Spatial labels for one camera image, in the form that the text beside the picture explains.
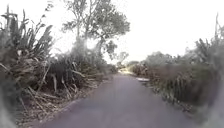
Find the flax bushes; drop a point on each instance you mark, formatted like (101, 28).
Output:
(30, 63)

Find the grey asphalt road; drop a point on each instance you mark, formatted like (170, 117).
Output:
(123, 103)

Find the small distant tree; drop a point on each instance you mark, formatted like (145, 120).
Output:
(122, 57)

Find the green and brown bushes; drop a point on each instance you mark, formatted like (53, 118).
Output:
(181, 78)

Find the large leafy tree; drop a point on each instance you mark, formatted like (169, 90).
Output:
(98, 20)

